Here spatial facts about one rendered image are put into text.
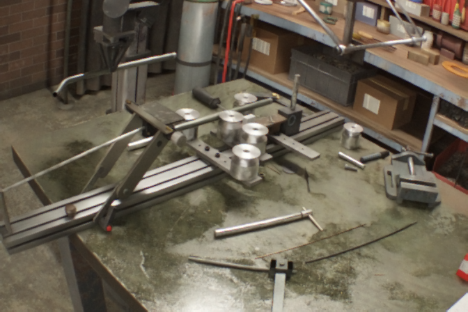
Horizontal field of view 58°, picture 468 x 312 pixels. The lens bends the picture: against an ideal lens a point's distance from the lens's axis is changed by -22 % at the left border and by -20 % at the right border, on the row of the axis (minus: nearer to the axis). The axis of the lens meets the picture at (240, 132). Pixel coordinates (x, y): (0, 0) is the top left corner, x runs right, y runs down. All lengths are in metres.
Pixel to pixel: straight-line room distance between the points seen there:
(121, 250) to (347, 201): 0.46
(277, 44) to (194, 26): 0.47
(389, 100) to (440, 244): 1.52
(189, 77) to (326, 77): 0.81
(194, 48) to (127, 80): 1.28
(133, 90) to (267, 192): 0.80
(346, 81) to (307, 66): 0.26
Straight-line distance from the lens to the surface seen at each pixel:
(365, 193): 1.04
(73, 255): 1.15
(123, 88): 1.65
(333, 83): 2.57
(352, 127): 1.21
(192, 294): 0.73
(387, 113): 2.42
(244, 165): 0.91
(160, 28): 3.73
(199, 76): 2.94
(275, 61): 2.77
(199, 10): 2.82
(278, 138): 1.09
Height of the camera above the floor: 1.41
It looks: 26 degrees down
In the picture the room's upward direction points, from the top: 7 degrees clockwise
